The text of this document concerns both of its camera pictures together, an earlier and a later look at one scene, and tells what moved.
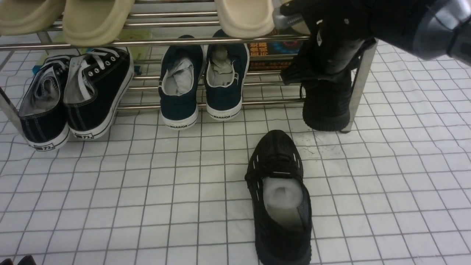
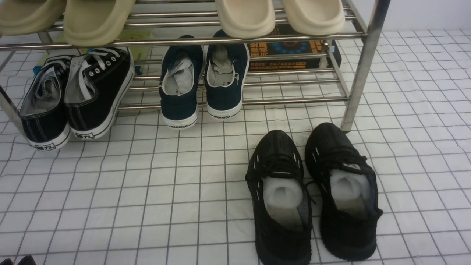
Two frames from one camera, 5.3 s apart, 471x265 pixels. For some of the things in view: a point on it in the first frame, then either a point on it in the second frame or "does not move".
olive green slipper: (88, 23) does not move
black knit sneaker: (283, 215) does not move
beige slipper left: (246, 19) does not move
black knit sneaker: (327, 103) → (349, 203)
